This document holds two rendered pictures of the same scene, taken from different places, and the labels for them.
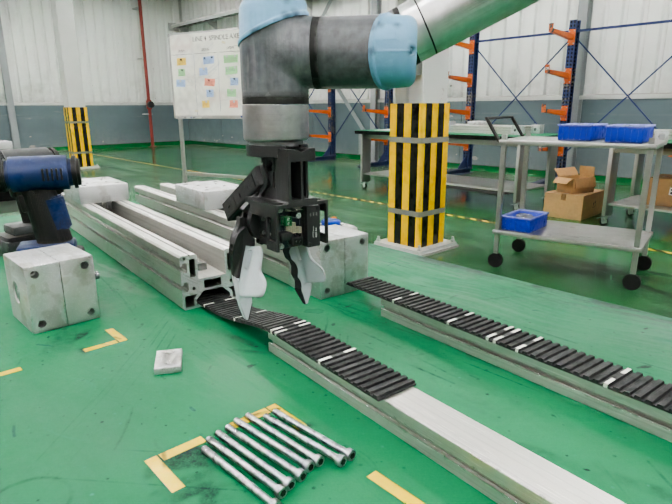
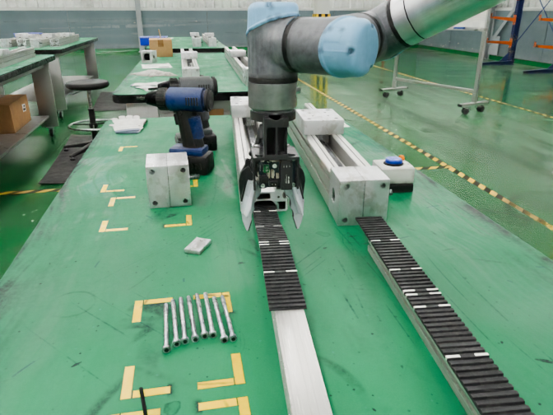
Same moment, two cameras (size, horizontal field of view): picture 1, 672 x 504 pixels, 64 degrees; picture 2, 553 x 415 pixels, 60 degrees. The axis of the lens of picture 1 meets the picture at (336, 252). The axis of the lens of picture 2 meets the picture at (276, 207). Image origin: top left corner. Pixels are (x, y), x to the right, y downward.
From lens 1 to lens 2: 0.35 m
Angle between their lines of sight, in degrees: 31
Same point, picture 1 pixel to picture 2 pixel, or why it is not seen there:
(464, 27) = (442, 18)
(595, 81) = not seen: outside the picture
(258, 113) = (252, 89)
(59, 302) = (165, 191)
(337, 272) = (355, 207)
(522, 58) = not seen: outside the picture
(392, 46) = (335, 48)
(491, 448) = (299, 366)
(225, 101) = not seen: hidden behind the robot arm
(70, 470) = (101, 293)
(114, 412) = (146, 268)
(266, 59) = (256, 51)
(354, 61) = (310, 57)
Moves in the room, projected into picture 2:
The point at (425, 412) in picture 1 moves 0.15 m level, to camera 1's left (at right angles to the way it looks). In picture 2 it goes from (289, 328) to (196, 294)
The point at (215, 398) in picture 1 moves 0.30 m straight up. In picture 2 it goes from (201, 277) to (188, 87)
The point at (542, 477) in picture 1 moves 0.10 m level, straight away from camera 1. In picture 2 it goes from (306, 395) to (375, 358)
